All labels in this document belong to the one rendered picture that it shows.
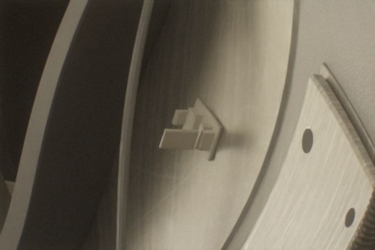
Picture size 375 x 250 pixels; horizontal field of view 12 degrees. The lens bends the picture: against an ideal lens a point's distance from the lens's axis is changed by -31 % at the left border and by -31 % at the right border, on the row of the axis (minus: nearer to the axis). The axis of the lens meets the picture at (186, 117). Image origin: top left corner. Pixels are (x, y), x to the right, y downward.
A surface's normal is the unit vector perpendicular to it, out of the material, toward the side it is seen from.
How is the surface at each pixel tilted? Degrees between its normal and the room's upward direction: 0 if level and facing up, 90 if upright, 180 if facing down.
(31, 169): 90
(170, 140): 115
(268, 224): 90
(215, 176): 90
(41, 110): 90
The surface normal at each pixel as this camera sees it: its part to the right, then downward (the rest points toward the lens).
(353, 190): -0.87, -0.04
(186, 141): 0.41, 0.53
